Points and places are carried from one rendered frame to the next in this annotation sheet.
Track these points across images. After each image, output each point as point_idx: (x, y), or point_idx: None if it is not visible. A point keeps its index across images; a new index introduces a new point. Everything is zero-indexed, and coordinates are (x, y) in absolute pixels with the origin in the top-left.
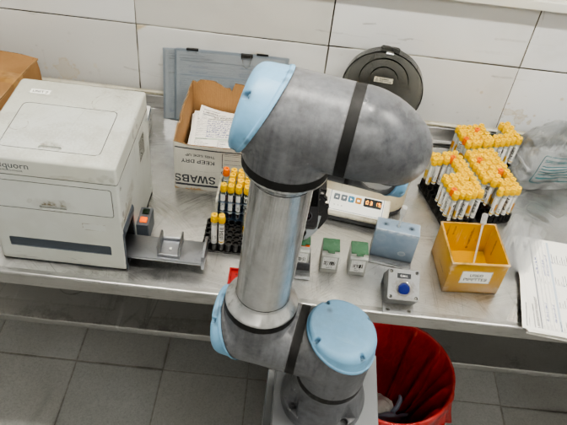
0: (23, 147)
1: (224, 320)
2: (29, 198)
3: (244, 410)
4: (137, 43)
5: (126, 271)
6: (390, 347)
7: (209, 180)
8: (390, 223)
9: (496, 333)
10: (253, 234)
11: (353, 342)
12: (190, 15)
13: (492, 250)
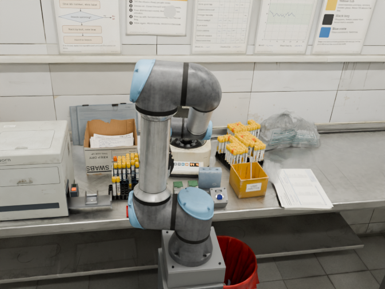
0: (6, 149)
1: (134, 205)
2: (10, 179)
3: None
4: (54, 106)
5: (69, 217)
6: None
7: (105, 167)
8: (205, 168)
9: (270, 213)
10: (145, 147)
11: (202, 202)
12: (82, 87)
13: (258, 175)
